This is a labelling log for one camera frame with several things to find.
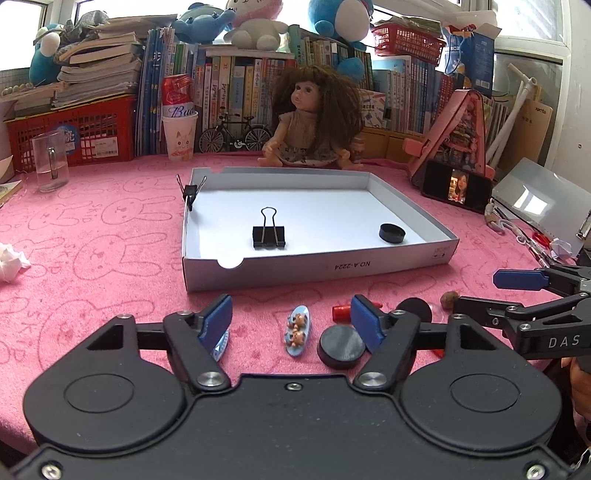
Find black smartphone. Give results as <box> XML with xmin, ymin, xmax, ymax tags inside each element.
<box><xmin>421</xmin><ymin>160</ymin><xmax>493</xmax><ymax>213</ymax></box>

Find pink triangular toy house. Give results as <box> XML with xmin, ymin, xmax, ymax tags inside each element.
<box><xmin>402</xmin><ymin>89</ymin><xmax>496</xmax><ymax>189</ymax></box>

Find white cardboard box tray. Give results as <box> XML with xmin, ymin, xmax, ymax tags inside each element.
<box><xmin>181</xmin><ymin>167</ymin><xmax>460</xmax><ymax>293</ymax></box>

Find grid pattern board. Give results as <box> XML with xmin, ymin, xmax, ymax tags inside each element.
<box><xmin>0</xmin><ymin>69</ymin><xmax>35</xmax><ymax>100</ymax></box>

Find row of blue spine books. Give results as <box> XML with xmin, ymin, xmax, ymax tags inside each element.
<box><xmin>372</xmin><ymin>55</ymin><xmax>467</xmax><ymax>134</ymax></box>

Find brown haired doll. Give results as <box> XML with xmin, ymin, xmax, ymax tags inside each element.
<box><xmin>257</xmin><ymin>65</ymin><xmax>365</xmax><ymax>171</ymax></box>

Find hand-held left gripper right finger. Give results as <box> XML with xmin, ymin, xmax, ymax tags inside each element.
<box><xmin>350</xmin><ymin>294</ymin><xmax>504</xmax><ymax>393</ymax></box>

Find white pink bunny plush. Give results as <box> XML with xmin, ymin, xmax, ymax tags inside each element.
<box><xmin>225</xmin><ymin>0</ymin><xmax>289</xmax><ymax>50</ymax></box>

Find large blue plush toy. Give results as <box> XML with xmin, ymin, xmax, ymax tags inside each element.
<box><xmin>308</xmin><ymin>0</ymin><xmax>376</xmax><ymax>84</ymax></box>

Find red beer can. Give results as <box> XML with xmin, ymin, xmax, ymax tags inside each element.
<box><xmin>161</xmin><ymin>74</ymin><xmax>197</xmax><ymax>118</ymax></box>

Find blue elephant plush toy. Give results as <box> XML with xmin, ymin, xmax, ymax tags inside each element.
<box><xmin>172</xmin><ymin>2</ymin><xmax>237</xmax><ymax>45</ymax></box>

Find pink bunny print tablecloth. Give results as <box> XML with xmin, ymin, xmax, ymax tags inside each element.
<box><xmin>0</xmin><ymin>152</ymin><xmax>591</xmax><ymax>444</ymax></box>

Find row of green spine books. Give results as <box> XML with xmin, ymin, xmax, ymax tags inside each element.
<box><xmin>286</xmin><ymin>25</ymin><xmax>375</xmax><ymax>90</ymax></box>

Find small black binder clip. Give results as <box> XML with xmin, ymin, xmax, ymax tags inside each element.
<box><xmin>175</xmin><ymin>174</ymin><xmax>208</xmax><ymax>212</ymax></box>

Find red plastic crate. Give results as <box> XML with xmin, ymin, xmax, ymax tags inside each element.
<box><xmin>4</xmin><ymin>96</ymin><xmax>139</xmax><ymax>171</ymax></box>

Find small blue plush toy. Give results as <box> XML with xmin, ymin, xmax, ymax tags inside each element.
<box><xmin>28</xmin><ymin>23</ymin><xmax>64</xmax><ymax>86</ymax></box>

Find white plastic pipes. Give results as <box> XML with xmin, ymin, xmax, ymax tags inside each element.
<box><xmin>485</xmin><ymin>62</ymin><xmax>552</xmax><ymax>171</ymax></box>

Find black miniature bicycle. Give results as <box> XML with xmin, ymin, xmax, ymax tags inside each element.
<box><xmin>198</xmin><ymin>112</ymin><xmax>273</xmax><ymax>153</ymax></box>

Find blue bear hair clip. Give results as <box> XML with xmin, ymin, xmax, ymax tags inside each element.
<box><xmin>284</xmin><ymin>306</ymin><xmax>314</xmax><ymax>357</ymax></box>

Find white cat print paper cup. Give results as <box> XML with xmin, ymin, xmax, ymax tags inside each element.
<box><xmin>161</xmin><ymin>111</ymin><xmax>199</xmax><ymax>162</ymax></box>

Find row of colourful books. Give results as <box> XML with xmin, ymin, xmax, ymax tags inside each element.
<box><xmin>191</xmin><ymin>51</ymin><xmax>296</xmax><ymax>153</ymax></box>

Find grey plastic folder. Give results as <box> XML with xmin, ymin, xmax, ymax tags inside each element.
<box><xmin>491</xmin><ymin>158</ymin><xmax>591</xmax><ymax>241</ymax></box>

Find stack of worn books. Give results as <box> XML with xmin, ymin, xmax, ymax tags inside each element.
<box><xmin>53</xmin><ymin>16</ymin><xmax>148</xmax><ymax>110</ymax></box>

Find braided cord keychain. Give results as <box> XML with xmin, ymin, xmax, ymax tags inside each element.
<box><xmin>484</xmin><ymin>198</ymin><xmax>513</xmax><ymax>236</ymax></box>

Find crumpled white tissue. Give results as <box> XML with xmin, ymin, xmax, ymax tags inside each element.
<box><xmin>0</xmin><ymin>242</ymin><xmax>32</xmax><ymax>282</ymax></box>

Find long red crayon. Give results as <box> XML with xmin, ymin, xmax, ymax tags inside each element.
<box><xmin>332</xmin><ymin>302</ymin><xmax>383</xmax><ymax>319</ymax></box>

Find colourful printed carton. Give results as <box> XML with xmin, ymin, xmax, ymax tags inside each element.
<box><xmin>358</xmin><ymin>90</ymin><xmax>387</xmax><ymax>130</ymax></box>

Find large black binder clip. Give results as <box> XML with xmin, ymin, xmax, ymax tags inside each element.
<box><xmin>252</xmin><ymin>207</ymin><xmax>287</xmax><ymax>251</ymax></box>

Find book with loose page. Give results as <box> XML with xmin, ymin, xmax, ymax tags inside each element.
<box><xmin>0</xmin><ymin>157</ymin><xmax>24</xmax><ymax>209</ymax></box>

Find red plastic basket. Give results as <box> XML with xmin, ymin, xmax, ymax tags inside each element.
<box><xmin>370</xmin><ymin>23</ymin><xmax>447</xmax><ymax>66</ymax></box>

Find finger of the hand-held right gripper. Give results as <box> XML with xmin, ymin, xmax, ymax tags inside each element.
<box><xmin>493</xmin><ymin>264</ymin><xmax>591</xmax><ymax>297</ymax></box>
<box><xmin>452</xmin><ymin>293</ymin><xmax>591</xmax><ymax>341</ymax></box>

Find row of thin blue books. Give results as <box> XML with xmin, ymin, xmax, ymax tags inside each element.
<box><xmin>135</xmin><ymin>27</ymin><xmax>178</xmax><ymax>158</ymax></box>

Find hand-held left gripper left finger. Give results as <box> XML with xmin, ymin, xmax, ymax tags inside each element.
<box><xmin>85</xmin><ymin>294</ymin><xmax>233</xmax><ymax>393</ymax></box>

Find folded white paper ball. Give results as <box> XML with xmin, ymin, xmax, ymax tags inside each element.
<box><xmin>550</xmin><ymin>237</ymin><xmax>577</xmax><ymax>262</ymax></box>

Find light blue dotted hair clip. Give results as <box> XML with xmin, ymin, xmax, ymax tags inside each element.
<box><xmin>211</xmin><ymin>329</ymin><xmax>230</xmax><ymax>361</ymax></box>

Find wooden drawer box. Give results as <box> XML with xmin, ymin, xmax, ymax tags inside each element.
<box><xmin>360</xmin><ymin>127</ymin><xmax>437</xmax><ymax>162</ymax></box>

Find white shelf board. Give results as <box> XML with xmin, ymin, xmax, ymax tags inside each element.
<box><xmin>203</xmin><ymin>44</ymin><xmax>296</xmax><ymax>60</ymax></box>

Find blue paper bag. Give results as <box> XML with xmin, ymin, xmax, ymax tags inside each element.
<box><xmin>442</xmin><ymin>21</ymin><xmax>496</xmax><ymax>97</ymax></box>

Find glass mug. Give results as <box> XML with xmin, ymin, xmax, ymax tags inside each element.
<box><xmin>33</xmin><ymin>130</ymin><xmax>71</xmax><ymax>193</ymax></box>

